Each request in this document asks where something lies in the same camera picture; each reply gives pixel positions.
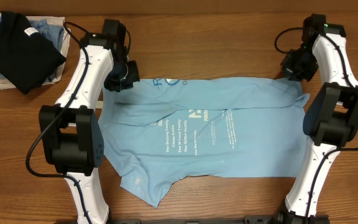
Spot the light blue t-shirt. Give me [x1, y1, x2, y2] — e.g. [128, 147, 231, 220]
[99, 77, 309, 207]

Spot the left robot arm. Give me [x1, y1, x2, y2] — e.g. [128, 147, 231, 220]
[25, 19, 140, 223]

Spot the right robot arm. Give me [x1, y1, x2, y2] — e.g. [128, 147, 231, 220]
[264, 14, 358, 224]

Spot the folded black shirt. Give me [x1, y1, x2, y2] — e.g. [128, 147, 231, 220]
[0, 11, 66, 94]

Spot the folded white cloth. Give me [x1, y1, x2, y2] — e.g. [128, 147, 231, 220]
[0, 16, 70, 90]

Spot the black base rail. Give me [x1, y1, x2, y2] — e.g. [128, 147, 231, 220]
[57, 213, 331, 224]

